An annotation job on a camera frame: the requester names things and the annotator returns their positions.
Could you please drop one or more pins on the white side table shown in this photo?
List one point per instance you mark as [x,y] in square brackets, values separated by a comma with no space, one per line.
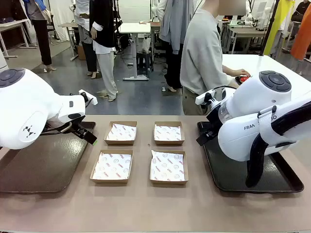
[262,64]

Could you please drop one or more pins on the person in beige sweater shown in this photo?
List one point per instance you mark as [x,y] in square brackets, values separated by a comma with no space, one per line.
[201,53]

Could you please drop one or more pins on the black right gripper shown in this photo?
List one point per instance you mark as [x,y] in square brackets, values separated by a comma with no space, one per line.
[213,119]

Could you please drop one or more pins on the white plastic bag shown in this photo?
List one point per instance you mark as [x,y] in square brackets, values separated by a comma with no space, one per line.
[146,44]

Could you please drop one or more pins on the white standing desk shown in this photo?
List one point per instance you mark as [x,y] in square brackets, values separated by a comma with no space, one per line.
[134,28]

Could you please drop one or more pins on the yellow hanging garment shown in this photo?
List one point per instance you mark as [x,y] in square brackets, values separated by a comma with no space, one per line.
[277,29]

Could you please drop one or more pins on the person right forearm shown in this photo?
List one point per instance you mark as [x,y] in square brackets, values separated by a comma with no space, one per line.
[229,70]

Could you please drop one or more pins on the person right hand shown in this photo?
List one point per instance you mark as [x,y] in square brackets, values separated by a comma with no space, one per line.
[242,72]

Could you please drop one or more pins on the white round pedestal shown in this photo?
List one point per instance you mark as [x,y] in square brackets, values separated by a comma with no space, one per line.
[2,59]

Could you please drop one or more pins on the black plastic tray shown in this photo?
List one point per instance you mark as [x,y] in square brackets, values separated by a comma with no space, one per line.
[230,174]

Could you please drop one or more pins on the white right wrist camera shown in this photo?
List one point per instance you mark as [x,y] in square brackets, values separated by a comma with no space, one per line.
[204,97]

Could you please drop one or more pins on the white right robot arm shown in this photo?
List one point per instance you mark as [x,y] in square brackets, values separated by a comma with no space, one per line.
[252,102]

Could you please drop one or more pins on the background person in black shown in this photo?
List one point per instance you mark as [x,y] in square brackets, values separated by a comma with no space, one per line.
[302,12]

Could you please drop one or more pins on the kraft paper food box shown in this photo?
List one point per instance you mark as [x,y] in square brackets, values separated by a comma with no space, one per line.
[167,182]
[109,181]
[120,143]
[168,143]

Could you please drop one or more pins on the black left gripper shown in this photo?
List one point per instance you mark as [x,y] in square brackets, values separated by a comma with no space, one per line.
[77,126]

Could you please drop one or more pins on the red emergency stop button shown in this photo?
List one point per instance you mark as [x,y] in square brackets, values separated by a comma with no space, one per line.
[243,79]

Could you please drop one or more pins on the brown plastic tray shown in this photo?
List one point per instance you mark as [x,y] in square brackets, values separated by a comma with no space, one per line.
[48,165]

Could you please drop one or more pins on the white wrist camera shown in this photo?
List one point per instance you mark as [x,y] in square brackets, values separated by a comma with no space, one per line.
[204,97]
[91,99]

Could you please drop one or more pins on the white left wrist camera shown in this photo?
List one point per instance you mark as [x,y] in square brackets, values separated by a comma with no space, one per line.
[91,99]

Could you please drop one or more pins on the wooden top table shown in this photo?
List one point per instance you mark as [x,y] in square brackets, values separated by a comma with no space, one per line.
[68,24]

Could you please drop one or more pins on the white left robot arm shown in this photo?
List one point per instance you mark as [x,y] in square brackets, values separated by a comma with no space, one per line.
[24,109]

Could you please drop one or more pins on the orange hanging garment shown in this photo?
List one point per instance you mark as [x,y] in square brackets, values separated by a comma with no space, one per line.
[302,41]

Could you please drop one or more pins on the grey workshop table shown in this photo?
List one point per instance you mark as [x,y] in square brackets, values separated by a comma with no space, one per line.
[245,32]

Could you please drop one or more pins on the cardboard box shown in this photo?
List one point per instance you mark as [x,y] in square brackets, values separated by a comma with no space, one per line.
[81,53]

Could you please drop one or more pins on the black stool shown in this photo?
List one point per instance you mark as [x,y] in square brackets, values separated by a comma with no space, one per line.
[145,61]

